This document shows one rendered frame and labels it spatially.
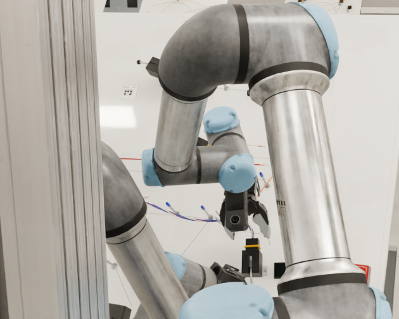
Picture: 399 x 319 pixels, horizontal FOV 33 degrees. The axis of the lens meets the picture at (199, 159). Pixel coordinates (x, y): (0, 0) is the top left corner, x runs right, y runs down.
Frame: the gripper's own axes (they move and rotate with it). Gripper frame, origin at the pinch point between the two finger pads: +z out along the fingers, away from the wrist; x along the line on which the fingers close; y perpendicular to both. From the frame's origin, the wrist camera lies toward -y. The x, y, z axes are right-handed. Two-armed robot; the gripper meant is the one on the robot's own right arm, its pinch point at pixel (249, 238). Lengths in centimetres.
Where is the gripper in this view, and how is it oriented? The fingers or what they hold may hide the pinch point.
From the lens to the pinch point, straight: 159.1
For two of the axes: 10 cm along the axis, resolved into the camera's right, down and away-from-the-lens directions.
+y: 1.6, -6.5, 7.4
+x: -9.6, 0.7, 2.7
